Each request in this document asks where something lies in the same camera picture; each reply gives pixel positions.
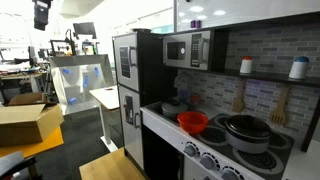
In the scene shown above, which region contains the red plastic bowl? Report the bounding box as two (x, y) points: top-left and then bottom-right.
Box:
(176, 111), (210, 136)

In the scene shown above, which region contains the black white toy kitchen unit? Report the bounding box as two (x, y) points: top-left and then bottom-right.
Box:
(112, 11), (320, 180)

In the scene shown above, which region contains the black lidded cooking pot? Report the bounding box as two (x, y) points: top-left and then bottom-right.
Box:
(224, 114), (273, 155)

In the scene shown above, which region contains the cluttered workbench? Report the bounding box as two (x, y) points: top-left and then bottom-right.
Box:
(0, 44), (48, 103)

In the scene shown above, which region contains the black computer monitor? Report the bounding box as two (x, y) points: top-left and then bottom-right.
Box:
(72, 21), (98, 40)

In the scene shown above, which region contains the orange floor mat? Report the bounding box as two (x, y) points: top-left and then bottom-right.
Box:
(0, 125), (65, 159)

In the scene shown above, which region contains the black grey chair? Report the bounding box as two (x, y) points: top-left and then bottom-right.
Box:
(0, 151), (43, 180)

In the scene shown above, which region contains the white wall whiteboard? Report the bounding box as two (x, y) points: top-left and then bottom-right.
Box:
(173, 0), (320, 33)

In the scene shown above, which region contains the fridge door with water dispenser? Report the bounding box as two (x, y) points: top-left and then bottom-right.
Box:
(118, 84), (145, 170)

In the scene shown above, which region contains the grey toy faucet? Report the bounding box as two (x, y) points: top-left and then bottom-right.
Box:
(173, 73), (192, 101)

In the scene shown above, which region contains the grey stove knob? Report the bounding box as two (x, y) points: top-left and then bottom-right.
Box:
(183, 142), (200, 158)
(221, 165), (244, 180)
(199, 153), (219, 171)

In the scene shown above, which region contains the wooden floor platform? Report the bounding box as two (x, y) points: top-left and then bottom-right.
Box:
(78, 147), (148, 180)

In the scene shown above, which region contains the grey toy microwave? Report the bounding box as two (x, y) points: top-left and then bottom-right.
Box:
(162, 29), (214, 72)

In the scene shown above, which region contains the fridge door with notes chalkboard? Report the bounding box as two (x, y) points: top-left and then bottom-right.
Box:
(112, 32), (140, 93)

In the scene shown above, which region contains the white shaker orange cap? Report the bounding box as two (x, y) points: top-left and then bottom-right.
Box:
(239, 55), (253, 75)

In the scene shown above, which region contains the wooden toy spatula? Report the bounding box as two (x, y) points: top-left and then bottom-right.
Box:
(232, 79), (247, 114)

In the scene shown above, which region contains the open cardboard box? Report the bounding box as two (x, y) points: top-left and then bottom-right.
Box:
(0, 92), (65, 148)

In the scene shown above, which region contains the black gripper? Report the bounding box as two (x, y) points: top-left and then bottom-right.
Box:
(33, 7), (50, 32)

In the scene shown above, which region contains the white shaker blue cap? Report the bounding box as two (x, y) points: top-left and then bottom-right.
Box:
(288, 56), (310, 80)

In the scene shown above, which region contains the white desk with pedestal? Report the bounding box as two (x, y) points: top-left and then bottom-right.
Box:
(89, 84), (121, 153)

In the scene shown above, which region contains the wooden slotted toy turner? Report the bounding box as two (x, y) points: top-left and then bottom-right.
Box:
(269, 84), (290, 126)

